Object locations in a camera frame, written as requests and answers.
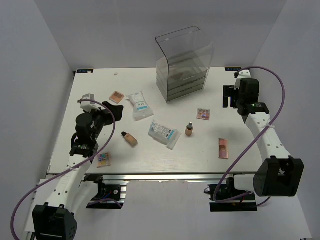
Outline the left blue table label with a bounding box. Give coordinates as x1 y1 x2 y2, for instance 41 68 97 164
76 69 94 74

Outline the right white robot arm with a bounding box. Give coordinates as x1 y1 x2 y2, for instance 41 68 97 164
222 78 304 200

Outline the square blush compact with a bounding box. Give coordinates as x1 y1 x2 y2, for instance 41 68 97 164
109 91 125 104

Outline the aluminium table rail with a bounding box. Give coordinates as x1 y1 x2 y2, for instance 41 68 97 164
46 172 258 182

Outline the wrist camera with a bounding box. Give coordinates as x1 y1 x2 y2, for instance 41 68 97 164
234 69 251 79
80 93 99 113

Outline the foundation bottle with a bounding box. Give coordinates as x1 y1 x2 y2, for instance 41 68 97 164
121 131 138 148
185 122 194 137

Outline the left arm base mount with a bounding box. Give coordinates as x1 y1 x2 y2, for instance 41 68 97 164
84 174 129 210

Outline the right blue table label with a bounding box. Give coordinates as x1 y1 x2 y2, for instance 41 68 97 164
224 67 242 72

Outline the white wipes pack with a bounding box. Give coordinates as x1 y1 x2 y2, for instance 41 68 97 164
126 91 154 121
148 120 181 150

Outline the blue table label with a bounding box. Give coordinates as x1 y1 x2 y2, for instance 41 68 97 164
224 67 242 72
76 69 94 74

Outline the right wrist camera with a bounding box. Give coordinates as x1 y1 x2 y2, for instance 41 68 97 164
234 69 251 79

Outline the clear acrylic drawer organizer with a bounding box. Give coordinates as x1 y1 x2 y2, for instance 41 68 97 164
155 26 214 103

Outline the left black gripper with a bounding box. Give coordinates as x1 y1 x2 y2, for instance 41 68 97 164
84 101 123 141

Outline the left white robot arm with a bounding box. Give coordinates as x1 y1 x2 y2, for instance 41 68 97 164
32 98 124 240

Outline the colourful eyeshadow palette left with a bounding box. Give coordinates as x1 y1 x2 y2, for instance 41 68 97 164
97 152 111 168

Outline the long pink blush palette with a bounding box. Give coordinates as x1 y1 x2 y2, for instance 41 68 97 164
218 138 229 159

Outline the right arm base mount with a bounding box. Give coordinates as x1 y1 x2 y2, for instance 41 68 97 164
204 183 258 213

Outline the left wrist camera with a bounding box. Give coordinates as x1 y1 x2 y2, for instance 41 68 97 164
80 93 99 113

